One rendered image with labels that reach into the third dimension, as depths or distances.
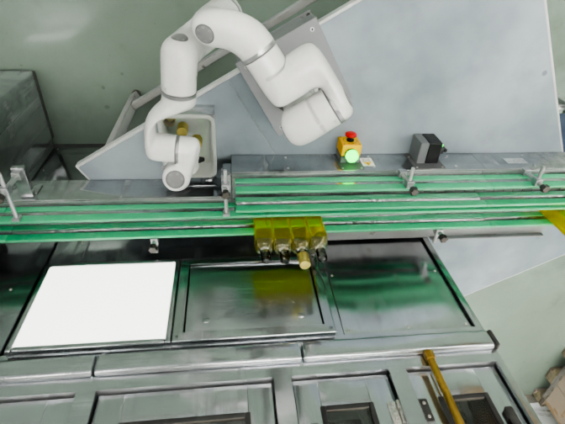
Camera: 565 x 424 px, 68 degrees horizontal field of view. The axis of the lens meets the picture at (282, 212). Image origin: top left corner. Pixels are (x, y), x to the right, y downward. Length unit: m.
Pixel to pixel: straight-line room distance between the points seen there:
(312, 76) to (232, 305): 0.72
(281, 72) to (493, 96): 0.92
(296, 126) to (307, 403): 0.70
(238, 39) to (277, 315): 0.78
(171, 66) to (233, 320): 0.71
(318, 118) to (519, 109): 0.94
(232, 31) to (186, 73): 0.17
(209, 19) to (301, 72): 0.22
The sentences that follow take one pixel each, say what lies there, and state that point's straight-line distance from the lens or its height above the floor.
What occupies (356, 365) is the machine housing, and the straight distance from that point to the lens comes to 1.25.
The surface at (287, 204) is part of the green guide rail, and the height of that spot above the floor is 0.94.
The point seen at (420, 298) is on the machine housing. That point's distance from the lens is 1.49.
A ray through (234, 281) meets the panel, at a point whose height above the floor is 1.09.
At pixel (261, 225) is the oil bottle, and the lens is 1.35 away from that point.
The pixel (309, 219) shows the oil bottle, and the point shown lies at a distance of 1.39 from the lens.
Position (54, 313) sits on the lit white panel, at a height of 1.19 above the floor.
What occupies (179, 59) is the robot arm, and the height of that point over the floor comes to 1.10.
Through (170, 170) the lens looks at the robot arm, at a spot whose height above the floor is 1.07.
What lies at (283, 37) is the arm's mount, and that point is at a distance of 1.25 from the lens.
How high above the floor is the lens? 2.07
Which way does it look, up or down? 53 degrees down
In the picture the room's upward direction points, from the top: 169 degrees clockwise
